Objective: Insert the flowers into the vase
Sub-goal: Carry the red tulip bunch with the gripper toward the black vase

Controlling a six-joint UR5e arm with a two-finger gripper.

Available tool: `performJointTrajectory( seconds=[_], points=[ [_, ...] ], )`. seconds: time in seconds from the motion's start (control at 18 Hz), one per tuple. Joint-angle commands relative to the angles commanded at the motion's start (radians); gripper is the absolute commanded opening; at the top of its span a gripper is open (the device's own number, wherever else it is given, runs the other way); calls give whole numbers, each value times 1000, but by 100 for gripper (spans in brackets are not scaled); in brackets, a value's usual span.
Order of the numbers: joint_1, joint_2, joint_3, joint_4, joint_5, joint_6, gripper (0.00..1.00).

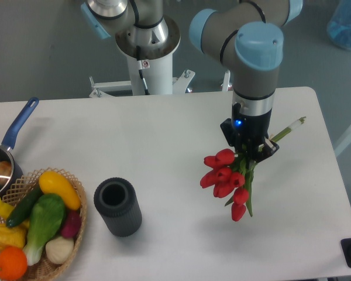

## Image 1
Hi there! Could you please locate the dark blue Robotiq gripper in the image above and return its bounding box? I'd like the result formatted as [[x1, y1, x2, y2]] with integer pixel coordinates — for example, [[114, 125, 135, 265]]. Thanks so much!
[[220, 103, 279, 163]]

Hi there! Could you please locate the red tulip bouquet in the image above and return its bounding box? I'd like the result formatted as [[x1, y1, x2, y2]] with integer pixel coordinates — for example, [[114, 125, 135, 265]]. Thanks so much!
[[199, 116, 307, 222]]

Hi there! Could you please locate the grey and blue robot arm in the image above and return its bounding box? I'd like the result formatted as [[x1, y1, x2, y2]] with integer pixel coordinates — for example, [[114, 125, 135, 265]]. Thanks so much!
[[81, 1, 303, 166]]

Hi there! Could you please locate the dark grey ribbed vase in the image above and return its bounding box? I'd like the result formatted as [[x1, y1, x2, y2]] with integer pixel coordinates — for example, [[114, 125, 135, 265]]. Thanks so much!
[[94, 177, 142, 237]]

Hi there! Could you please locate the blue plastic bag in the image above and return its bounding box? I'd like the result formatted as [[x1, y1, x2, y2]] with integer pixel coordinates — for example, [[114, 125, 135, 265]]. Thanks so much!
[[326, 0, 351, 50]]

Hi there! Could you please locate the yellow squash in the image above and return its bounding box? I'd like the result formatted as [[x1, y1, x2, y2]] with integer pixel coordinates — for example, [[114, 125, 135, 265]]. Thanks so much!
[[39, 170, 81, 211]]

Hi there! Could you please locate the green bok choy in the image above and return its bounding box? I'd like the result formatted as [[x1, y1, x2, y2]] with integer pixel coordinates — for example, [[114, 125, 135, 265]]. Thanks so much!
[[23, 193, 66, 266]]

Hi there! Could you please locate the white garlic bulb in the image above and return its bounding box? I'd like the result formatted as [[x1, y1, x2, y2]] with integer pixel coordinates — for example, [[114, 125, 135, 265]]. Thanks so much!
[[46, 237, 74, 265]]

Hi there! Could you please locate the woven wicker basket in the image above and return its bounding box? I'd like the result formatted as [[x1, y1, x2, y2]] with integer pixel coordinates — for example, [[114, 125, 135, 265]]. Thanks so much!
[[0, 167, 88, 281]]

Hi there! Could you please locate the dark green cucumber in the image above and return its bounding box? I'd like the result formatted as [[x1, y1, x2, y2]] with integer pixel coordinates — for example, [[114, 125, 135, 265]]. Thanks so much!
[[6, 186, 43, 228]]

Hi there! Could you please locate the brown bread roll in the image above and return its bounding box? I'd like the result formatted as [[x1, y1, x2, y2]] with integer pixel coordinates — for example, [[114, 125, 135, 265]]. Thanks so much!
[[0, 161, 12, 187]]

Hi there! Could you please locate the small yellow banana pepper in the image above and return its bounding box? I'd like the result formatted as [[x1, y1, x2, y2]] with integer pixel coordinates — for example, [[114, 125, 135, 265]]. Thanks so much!
[[0, 198, 15, 220]]

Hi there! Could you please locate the yellow bumpy gourd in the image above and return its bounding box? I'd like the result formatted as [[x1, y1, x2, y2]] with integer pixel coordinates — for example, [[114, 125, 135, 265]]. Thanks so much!
[[0, 223, 27, 252]]

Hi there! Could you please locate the orange fruit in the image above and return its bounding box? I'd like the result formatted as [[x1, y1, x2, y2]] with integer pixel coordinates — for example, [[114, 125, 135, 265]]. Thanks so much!
[[0, 246, 27, 280]]

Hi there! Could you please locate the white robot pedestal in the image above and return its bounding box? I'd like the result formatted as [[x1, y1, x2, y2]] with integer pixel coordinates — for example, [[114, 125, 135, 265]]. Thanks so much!
[[88, 52, 233, 98]]

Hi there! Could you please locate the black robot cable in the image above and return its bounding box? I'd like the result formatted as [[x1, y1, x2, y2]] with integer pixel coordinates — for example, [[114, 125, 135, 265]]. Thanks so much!
[[135, 45, 151, 96]]

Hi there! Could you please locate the blue handled saucepan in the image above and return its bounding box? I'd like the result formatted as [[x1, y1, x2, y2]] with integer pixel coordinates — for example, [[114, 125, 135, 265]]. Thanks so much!
[[0, 97, 39, 197]]

